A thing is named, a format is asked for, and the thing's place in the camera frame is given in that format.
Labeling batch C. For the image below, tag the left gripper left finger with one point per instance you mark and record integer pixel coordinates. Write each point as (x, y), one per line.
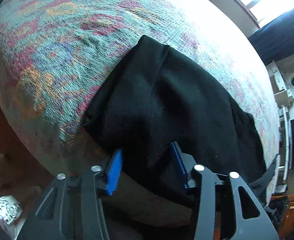
(71, 207)

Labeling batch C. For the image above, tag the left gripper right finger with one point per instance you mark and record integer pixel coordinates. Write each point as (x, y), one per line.
(241, 214)

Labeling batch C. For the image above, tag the black pants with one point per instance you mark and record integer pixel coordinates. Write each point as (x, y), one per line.
(156, 96)

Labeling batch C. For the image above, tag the white tv stand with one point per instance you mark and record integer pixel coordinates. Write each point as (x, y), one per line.
(285, 149)

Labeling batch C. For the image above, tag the wooden cabinet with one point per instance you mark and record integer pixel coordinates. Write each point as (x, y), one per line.
(287, 224)

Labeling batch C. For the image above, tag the white dressing table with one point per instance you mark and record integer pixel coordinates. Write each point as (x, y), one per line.
(281, 89)

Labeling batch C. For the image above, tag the floral bedspread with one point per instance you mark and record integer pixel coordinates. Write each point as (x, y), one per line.
(55, 55)

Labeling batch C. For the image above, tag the dark blue curtain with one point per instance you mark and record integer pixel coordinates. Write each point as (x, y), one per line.
(275, 41)

